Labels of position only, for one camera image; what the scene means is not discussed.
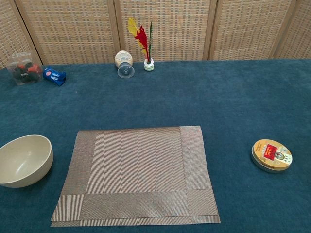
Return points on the small flower vase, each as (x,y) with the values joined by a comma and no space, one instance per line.
(143,38)

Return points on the mayonnaise squeeze bottle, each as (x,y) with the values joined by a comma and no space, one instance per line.
(124,63)

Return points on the blue felt table cover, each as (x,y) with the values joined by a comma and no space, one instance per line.
(218,97)

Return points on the clear plastic snack box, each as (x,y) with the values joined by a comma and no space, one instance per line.
(24,72)

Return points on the round yellow tin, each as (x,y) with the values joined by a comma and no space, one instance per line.
(272,156)

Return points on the blue snack packet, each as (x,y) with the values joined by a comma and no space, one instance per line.
(54,75)

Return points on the woven wooden folding screen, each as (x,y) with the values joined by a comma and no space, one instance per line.
(73,29)

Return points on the beige woven placemat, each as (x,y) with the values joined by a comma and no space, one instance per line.
(136,170)

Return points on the white ceramic bowl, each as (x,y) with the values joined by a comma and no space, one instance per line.
(24,157)

